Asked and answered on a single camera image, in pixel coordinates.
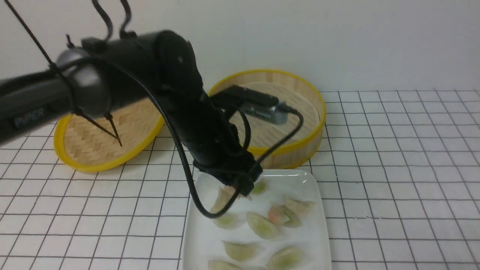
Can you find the green dumpling top centre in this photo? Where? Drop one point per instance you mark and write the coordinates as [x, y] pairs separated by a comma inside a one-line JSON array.
[[260, 187]]

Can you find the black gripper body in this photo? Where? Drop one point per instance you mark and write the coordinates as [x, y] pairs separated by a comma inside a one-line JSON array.
[[213, 142]]

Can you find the white rectangular plate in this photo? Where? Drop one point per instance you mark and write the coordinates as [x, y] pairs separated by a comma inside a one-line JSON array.
[[204, 241]]

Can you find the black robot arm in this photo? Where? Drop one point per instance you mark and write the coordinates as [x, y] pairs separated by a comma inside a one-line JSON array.
[[99, 77]]

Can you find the green dumpling under pink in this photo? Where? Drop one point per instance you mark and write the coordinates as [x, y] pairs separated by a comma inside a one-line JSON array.
[[292, 219]]

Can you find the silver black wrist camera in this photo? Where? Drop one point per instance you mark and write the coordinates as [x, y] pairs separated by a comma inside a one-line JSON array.
[[258, 105]]

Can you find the pink dumpling centre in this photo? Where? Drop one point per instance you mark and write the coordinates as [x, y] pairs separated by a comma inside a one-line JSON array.
[[277, 215]]

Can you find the beige dumpling right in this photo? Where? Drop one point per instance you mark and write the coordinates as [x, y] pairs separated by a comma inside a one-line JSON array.
[[298, 207]]

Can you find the green dumpling lower right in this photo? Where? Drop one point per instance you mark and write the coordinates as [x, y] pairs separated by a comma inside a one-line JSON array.
[[290, 257]]

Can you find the green dumpling lower left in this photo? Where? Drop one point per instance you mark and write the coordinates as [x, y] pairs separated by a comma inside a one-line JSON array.
[[241, 252]]

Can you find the yellow rimmed bamboo steamer lid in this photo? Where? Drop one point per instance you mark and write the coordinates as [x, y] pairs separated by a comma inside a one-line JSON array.
[[82, 146]]

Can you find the black cable tie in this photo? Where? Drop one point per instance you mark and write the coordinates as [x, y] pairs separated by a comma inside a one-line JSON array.
[[55, 70]]

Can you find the green dumpling bottom edge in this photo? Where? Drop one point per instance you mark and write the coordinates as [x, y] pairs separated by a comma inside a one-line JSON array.
[[222, 265]]

